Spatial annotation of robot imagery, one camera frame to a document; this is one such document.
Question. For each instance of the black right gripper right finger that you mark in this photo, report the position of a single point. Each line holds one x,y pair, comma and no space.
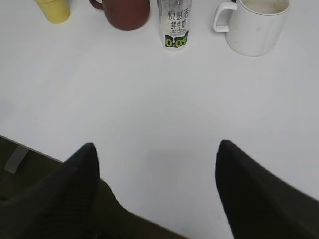
258,204

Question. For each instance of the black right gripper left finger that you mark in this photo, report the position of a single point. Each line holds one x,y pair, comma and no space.
58,206

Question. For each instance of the yellow paper cup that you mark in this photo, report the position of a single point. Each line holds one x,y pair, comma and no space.
55,11

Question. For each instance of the clear milk bottle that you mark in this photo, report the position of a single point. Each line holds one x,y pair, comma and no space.
174,21

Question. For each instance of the white table leg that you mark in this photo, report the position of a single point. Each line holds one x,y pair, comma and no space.
16,159

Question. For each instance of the white ceramic mug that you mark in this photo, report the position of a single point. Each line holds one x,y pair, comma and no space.
251,27

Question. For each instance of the red ceramic mug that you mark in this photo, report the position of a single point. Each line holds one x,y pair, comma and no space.
124,14

